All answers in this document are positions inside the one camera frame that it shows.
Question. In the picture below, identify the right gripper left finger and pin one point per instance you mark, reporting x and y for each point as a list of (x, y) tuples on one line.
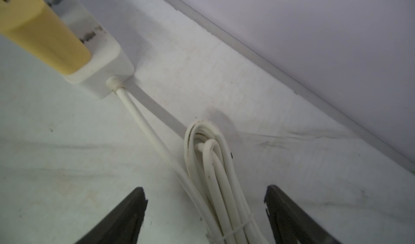
[(122, 225)]

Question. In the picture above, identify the white power strip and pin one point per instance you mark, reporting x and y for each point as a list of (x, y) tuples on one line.
[(85, 18)]

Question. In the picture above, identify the yellow cube adapter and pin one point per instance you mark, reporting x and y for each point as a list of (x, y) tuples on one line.
[(32, 25)]

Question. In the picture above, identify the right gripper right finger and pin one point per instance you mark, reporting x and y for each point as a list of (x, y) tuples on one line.
[(290, 224)]

